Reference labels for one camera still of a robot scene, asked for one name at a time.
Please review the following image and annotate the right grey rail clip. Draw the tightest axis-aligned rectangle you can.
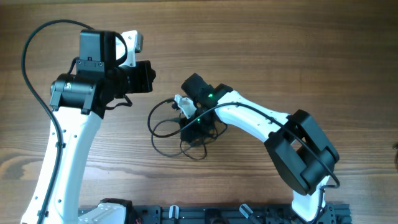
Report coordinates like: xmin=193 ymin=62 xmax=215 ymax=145
xmin=239 ymin=203 xmax=253 ymax=220

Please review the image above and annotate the left camera black cable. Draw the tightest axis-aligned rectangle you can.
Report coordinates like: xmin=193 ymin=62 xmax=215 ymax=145
xmin=21 ymin=19 xmax=94 ymax=224

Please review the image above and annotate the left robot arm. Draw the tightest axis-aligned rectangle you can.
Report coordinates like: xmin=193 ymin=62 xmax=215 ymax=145
xmin=21 ymin=29 xmax=155 ymax=223

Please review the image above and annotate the right camera black cable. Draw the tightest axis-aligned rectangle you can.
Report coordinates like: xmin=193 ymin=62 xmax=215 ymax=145
xmin=147 ymin=98 xmax=341 ymax=223

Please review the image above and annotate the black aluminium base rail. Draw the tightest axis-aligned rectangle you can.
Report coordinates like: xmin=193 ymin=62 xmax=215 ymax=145
xmin=130 ymin=203 xmax=353 ymax=224

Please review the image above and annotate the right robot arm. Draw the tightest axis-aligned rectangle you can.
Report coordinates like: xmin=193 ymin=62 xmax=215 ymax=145
xmin=174 ymin=73 xmax=340 ymax=223

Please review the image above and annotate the camera black cable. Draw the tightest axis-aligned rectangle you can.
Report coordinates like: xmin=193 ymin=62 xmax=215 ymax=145
xmin=147 ymin=98 xmax=341 ymax=223
xmin=21 ymin=19 xmax=94 ymax=224

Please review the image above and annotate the grey rail clip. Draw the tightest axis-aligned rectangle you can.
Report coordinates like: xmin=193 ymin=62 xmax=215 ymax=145
xmin=239 ymin=203 xmax=253 ymax=220
xmin=169 ymin=205 xmax=180 ymax=220

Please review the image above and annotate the left grey rail clip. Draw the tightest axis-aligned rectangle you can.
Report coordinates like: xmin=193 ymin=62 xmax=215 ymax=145
xmin=169 ymin=205 xmax=180 ymax=220

